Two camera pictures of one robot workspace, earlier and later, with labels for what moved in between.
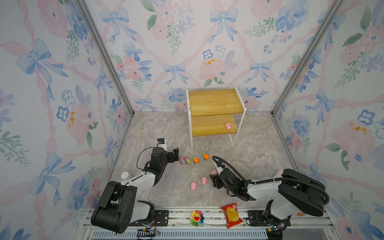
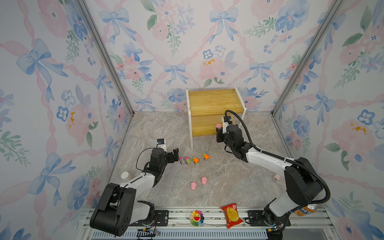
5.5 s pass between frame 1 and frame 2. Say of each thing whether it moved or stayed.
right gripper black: moved
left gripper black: stayed
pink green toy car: stayed
